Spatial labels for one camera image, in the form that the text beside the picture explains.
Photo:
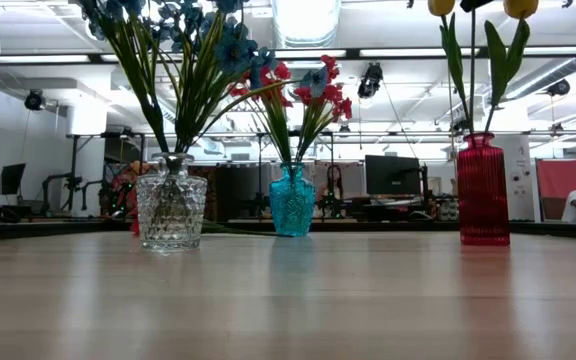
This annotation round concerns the black aluminium table frame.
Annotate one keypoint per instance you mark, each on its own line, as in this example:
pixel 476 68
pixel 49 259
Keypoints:
pixel 393 226

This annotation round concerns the white LED light strip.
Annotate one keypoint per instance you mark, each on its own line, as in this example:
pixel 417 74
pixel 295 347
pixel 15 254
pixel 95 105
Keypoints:
pixel 398 52
pixel 105 58
pixel 33 59
pixel 558 50
pixel 308 53

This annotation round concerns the large black monitor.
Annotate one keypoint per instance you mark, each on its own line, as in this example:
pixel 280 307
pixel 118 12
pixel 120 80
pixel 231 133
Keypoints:
pixel 393 175

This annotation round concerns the small black monitor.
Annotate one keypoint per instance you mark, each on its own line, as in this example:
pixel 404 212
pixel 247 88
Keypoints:
pixel 12 177

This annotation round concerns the black overhead frame bar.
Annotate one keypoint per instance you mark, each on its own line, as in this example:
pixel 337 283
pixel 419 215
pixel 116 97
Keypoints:
pixel 353 52

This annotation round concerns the red ribbed glass vase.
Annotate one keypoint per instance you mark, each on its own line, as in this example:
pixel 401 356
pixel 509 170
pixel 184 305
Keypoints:
pixel 483 200

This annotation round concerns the orange partition wall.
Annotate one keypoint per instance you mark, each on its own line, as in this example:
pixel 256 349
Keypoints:
pixel 553 175

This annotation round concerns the clear faceted glass vase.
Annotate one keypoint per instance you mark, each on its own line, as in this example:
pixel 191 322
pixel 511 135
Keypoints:
pixel 170 210

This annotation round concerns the white cabinet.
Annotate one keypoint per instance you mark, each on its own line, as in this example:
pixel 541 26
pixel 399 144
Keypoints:
pixel 523 170

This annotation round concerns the teal glass vase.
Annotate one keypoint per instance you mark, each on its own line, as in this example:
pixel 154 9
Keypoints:
pixel 292 205

